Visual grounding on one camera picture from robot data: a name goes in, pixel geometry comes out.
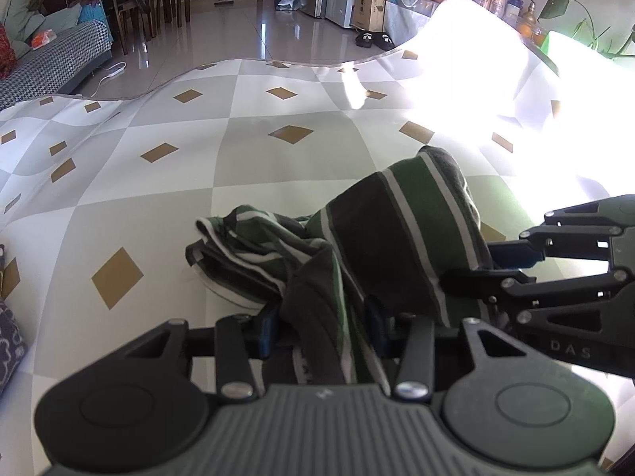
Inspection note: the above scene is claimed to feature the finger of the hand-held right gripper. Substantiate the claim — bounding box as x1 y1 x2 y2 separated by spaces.
441 268 630 334
487 196 635 267

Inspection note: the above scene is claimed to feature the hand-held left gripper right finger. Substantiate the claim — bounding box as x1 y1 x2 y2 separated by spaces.
364 299 535 402

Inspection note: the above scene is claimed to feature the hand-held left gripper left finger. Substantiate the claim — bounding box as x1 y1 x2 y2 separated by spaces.
112 303 281 403

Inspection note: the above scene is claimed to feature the green brown striped shirt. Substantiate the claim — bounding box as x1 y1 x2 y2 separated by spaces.
185 145 497 386

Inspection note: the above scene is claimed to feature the amber glass bottle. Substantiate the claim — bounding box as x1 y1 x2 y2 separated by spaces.
517 0 541 39

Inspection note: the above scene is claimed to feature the large-leaf green plant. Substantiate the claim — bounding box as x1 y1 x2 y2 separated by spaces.
538 0 635 60

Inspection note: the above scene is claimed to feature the dark grey doodle-print fleece garment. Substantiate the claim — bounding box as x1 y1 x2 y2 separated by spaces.
0 244 29 395

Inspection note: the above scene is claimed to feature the cardboard box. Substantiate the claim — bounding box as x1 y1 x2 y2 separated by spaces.
350 0 388 33

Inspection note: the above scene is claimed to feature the houndstooth covered sofa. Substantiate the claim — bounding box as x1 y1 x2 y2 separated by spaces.
0 21 114 111

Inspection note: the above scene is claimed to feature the blue printed cloth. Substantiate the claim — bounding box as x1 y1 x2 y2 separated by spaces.
78 2 108 28

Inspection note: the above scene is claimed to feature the red patterned cloth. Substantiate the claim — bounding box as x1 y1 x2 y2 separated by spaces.
0 24 17 81

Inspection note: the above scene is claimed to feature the pale green cushion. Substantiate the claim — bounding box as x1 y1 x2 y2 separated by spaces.
1 0 48 58

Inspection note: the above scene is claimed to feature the white power strip with cable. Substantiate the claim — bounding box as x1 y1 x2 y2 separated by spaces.
94 62 128 98

